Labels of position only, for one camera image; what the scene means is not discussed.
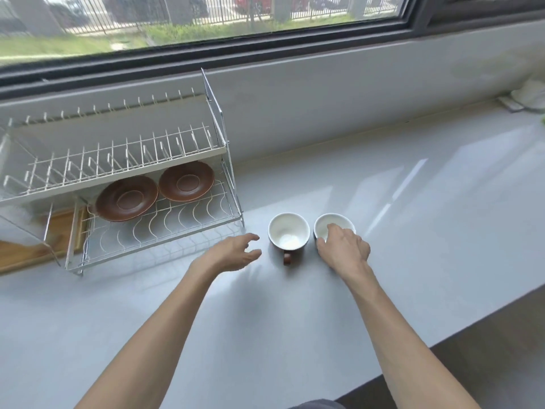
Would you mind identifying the person's left hand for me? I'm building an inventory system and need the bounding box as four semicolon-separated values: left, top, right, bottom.
190;233;263;275

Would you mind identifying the person's right forearm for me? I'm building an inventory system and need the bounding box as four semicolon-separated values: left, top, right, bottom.
341;260;482;409

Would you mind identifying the black metal fence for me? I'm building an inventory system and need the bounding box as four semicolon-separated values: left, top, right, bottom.
43;0;409;36

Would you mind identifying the wooden tray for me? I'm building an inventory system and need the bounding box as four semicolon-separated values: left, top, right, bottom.
0;207;90;276

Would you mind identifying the white wire dish rack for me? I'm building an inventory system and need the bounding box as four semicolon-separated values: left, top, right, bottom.
0;68;246;277

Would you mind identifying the person's right hand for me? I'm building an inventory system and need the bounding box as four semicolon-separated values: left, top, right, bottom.
317;224;371;277

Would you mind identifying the brown cup with white inside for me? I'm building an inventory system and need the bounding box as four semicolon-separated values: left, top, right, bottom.
268;213;311;266
314;213;357;252

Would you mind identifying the black window frame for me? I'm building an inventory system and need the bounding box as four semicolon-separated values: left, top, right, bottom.
0;0;545;100

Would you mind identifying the person's left forearm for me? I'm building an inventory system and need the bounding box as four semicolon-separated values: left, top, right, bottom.
74;262;220;409

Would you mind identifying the white crumpled cloth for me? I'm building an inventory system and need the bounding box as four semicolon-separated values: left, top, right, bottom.
497;78;545;113

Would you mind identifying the brown ceramic saucer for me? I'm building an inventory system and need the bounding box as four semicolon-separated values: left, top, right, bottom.
95;175;159;222
158;161;215;203

